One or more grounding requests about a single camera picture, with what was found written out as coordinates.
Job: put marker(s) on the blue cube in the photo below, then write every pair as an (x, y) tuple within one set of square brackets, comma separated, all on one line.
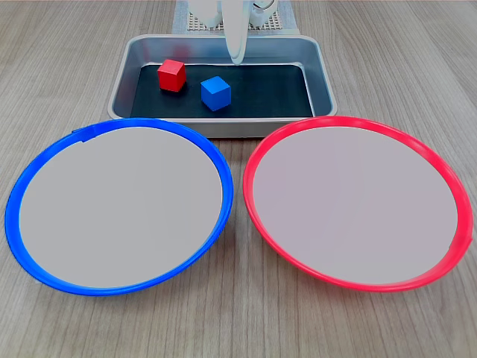
[(215, 93)]

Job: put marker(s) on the steel tray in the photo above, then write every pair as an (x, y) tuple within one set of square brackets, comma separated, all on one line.
[(223, 128)]

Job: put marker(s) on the red cube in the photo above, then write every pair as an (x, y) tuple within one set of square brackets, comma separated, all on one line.
[(170, 76)]

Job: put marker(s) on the blue-rimmed white plate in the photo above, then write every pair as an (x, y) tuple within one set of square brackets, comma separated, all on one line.
[(119, 209)]

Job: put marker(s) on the red-rimmed white plate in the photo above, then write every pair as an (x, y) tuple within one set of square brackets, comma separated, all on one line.
[(354, 209)]

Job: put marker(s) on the pale perforated base plate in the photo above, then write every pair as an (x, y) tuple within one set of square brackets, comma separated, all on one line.
[(276, 24)]

